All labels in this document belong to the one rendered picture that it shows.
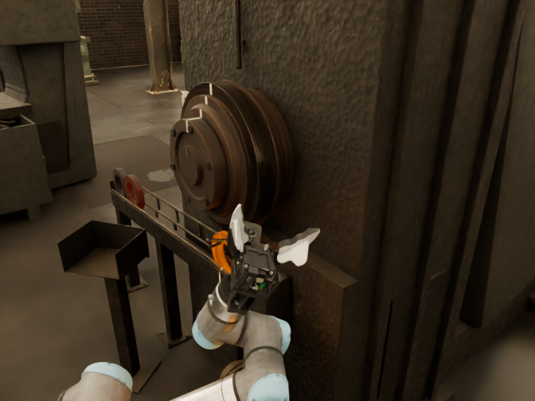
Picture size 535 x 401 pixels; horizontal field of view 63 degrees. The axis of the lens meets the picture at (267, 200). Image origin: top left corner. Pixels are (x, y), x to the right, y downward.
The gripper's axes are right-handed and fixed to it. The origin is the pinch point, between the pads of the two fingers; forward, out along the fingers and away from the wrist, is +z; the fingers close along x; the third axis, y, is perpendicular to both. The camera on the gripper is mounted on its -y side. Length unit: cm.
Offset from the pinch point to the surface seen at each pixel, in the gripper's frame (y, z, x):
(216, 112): -56, -15, 7
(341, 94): -41.6, 8.6, -16.6
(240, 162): -43.7, -21.1, -2.7
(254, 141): -43.7, -13.2, -3.4
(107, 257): -72, -105, 20
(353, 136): -35.1, 2.4, -22.4
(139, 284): -117, -174, -5
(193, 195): -51, -43, 3
